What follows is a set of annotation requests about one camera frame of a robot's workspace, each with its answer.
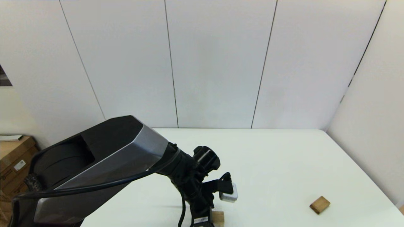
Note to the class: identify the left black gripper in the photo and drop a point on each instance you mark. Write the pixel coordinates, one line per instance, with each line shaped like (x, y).
(200, 205)

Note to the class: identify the rectangular wooden block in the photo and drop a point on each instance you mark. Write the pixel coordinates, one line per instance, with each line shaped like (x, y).
(320, 205)

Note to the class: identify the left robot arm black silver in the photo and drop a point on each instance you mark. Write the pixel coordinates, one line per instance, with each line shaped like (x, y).
(110, 157)

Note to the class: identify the flat white board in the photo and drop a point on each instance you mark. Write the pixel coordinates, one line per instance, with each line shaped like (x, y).
(9, 138)

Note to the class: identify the dark grey wall panel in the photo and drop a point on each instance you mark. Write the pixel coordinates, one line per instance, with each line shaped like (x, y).
(4, 77)

